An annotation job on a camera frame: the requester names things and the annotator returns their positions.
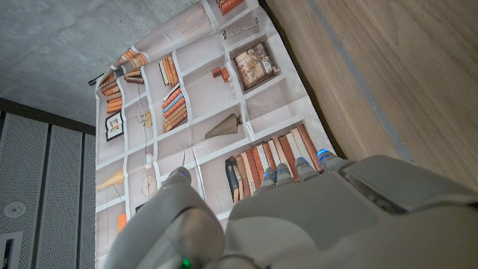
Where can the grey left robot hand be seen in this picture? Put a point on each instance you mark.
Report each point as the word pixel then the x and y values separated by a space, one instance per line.
pixel 317 224

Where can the printed bookshelf backdrop cloth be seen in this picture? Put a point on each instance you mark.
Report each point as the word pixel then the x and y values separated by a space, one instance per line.
pixel 209 93

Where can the grey tape outline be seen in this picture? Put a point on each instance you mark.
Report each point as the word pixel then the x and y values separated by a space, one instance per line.
pixel 358 74

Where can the white round fixture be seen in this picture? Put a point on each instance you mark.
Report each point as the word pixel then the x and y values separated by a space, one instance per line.
pixel 15 209

